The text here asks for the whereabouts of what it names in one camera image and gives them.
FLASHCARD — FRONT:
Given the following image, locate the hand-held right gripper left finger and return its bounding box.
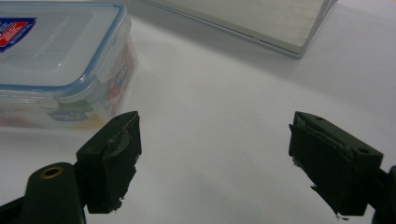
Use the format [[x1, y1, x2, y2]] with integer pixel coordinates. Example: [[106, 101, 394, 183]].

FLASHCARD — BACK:
[[76, 110, 143, 215]]

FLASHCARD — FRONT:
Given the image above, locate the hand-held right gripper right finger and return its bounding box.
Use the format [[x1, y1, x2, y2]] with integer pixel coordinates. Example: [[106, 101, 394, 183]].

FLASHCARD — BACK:
[[288, 111, 385, 217]]

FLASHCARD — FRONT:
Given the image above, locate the clear plastic food container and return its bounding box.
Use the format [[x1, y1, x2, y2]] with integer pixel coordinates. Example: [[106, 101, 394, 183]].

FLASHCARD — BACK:
[[0, 1, 139, 131]]

